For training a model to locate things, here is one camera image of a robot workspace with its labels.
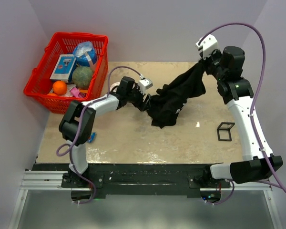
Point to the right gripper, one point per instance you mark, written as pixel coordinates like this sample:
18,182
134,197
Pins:
215,53

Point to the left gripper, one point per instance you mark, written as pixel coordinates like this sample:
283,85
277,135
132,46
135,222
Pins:
141,105

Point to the black t-shirt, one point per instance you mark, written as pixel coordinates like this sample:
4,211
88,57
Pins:
165,106

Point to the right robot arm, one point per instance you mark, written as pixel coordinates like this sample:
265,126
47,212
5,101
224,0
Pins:
258,162

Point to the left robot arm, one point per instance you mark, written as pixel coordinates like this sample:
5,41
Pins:
77,122

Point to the black cylindrical can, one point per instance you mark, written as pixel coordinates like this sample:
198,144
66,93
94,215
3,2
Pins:
114,85

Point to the blue candy packet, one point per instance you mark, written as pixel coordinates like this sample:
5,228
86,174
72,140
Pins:
91,138

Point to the green melon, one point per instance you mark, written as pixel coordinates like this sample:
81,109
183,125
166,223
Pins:
82,77

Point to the pink package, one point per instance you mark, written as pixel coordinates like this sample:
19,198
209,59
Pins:
76,93

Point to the blue plastic wrapped roll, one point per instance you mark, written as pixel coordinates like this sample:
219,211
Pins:
86,55

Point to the orange fruit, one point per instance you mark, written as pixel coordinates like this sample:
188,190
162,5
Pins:
59,87

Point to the blue white razor box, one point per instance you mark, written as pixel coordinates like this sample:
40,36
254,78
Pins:
64,68

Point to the red plastic basket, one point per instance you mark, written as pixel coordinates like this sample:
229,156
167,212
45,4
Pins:
39,83

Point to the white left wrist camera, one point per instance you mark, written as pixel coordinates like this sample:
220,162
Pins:
145,84

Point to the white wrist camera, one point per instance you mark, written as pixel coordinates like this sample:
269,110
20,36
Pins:
207,46
145,84

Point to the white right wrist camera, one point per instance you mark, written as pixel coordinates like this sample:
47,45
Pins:
207,46

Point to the black open frame box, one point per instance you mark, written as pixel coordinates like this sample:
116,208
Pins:
225,127

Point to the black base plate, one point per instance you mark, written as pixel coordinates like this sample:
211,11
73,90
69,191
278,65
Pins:
136,179

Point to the aluminium rail frame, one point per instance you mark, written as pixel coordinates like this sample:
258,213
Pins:
50,180

